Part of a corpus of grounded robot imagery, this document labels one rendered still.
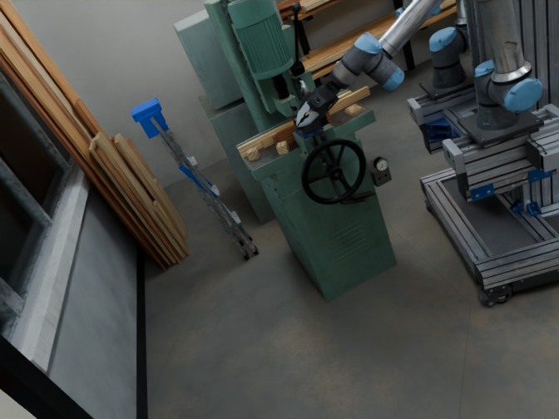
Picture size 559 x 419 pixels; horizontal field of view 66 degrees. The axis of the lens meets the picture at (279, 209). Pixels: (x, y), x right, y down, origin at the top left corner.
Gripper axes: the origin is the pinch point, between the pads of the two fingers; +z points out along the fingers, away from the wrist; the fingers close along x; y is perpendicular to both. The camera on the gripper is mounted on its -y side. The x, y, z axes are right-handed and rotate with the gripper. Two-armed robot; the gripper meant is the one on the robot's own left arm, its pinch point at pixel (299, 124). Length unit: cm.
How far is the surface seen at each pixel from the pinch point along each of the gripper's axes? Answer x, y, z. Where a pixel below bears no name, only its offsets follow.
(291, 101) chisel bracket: 16.7, 41.5, 12.4
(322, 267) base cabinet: -49, 49, 66
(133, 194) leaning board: 66, 69, 148
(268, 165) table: 2.7, 25.1, 34.1
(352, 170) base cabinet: -24, 54, 20
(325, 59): 62, 239, 41
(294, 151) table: -0.6, 33.1, 24.2
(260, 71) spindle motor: 32.3, 31.2, 8.9
